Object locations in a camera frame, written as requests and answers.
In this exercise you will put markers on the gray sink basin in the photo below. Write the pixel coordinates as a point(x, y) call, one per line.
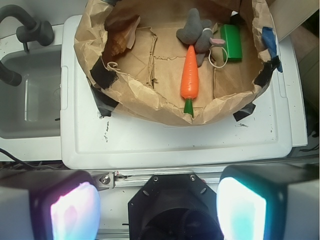
point(32, 109)

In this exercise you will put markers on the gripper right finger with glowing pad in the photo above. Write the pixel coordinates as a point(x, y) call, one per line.
point(269, 202)

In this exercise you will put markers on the blue tape strip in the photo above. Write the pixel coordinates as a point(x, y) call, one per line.
point(269, 40)

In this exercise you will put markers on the green rectangular block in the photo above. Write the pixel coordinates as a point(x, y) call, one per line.
point(233, 46)

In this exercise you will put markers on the orange plastic carrot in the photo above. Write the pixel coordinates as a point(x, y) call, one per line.
point(189, 87)

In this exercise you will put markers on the black octagonal mount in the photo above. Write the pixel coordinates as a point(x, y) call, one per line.
point(174, 207)

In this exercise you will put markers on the aluminum frame rail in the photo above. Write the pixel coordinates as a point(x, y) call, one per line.
point(109, 179)

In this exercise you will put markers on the waffle ice cream cone toy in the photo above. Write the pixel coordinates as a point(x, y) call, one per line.
point(123, 34)

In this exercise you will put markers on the gray plush mouse toy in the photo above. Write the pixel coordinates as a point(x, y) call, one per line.
point(199, 33)

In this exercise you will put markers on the white plastic bin lid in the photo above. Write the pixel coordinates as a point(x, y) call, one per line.
point(92, 142)

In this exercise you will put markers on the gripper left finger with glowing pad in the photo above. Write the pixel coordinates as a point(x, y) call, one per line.
point(48, 205)

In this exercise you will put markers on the black faucet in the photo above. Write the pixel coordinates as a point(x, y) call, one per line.
point(32, 29)

